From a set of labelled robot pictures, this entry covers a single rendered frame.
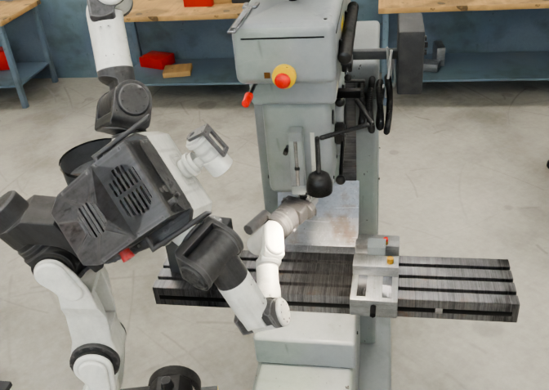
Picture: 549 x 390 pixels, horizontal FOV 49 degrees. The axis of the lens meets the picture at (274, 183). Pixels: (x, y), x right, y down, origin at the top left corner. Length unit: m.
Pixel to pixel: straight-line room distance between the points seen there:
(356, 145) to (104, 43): 1.09
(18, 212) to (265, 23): 0.77
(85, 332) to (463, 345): 2.00
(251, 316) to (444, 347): 1.76
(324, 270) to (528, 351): 1.41
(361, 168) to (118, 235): 1.18
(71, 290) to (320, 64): 0.87
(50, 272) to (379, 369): 1.64
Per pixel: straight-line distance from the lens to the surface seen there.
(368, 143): 2.30
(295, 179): 1.81
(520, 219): 4.16
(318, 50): 1.53
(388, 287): 2.02
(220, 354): 3.22
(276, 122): 1.77
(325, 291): 2.11
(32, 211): 1.65
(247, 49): 1.56
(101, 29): 1.59
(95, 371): 1.88
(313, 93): 1.68
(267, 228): 1.79
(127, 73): 1.57
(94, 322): 1.81
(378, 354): 2.90
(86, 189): 1.46
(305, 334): 2.08
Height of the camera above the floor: 2.33
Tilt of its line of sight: 32 degrees down
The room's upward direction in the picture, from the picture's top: 5 degrees counter-clockwise
